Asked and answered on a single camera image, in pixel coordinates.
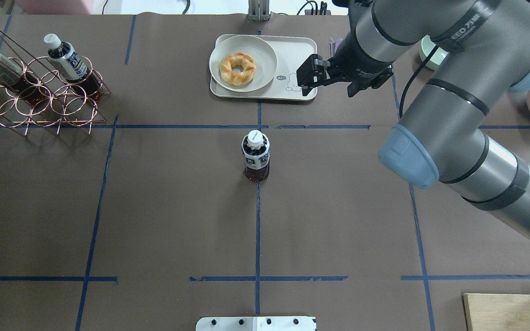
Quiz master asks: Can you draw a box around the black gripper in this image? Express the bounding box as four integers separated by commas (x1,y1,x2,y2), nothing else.
296,39,394,97

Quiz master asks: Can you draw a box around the tea bottle with white cap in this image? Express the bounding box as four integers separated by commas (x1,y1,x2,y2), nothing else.
241,130,271,182

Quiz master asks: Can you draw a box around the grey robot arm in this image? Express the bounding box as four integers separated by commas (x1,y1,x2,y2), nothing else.
297,0,530,239

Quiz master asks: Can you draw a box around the cream serving tray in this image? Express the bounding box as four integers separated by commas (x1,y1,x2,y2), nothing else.
209,34,317,101

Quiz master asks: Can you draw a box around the tea bottle lower middle rack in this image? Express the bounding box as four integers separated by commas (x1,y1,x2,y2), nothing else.
43,34,103,101

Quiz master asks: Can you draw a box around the tea bottle rack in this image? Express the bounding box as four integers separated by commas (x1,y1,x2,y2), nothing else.
0,53,48,106
43,34,103,101

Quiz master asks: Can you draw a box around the tea bottle lower right rack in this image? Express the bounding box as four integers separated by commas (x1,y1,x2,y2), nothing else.
0,53,48,106

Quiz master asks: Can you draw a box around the cream round plate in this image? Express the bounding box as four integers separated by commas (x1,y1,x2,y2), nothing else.
209,35,278,92

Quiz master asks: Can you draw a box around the glazed donut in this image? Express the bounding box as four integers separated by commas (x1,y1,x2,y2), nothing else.
219,52,257,86

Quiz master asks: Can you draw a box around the mint green bowl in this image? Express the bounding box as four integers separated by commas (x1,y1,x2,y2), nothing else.
419,35,449,71

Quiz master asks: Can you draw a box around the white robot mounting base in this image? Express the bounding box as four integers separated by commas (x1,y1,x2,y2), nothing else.
196,316,317,331

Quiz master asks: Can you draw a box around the wooden cutting board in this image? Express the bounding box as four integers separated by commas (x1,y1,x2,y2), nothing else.
463,293,530,331

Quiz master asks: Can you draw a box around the black braided cable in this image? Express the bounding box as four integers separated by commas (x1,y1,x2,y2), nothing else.
398,44,440,120

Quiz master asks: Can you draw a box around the copper wire bottle rack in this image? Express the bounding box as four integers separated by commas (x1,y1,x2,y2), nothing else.
0,29,111,137

